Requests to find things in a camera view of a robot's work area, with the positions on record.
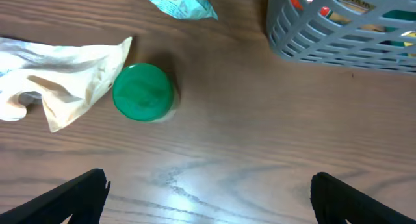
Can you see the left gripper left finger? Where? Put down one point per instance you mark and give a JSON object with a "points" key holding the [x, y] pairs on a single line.
{"points": [[80, 200]]}

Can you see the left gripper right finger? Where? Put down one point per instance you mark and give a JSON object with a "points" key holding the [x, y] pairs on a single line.
{"points": [[335, 202]]}

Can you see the beige paper bag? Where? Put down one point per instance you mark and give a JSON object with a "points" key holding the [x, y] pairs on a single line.
{"points": [[69, 79]]}

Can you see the green lidded jar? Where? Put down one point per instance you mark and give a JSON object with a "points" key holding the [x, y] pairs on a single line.
{"points": [[145, 93]]}

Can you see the green Nescafe coffee bag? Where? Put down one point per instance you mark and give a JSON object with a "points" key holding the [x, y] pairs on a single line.
{"points": [[397, 14]]}

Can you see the small teal snack packet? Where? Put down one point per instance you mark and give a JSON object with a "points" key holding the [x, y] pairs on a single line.
{"points": [[186, 9]]}

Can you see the grey plastic lattice basket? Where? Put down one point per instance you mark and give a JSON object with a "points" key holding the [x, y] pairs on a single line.
{"points": [[342, 33]]}

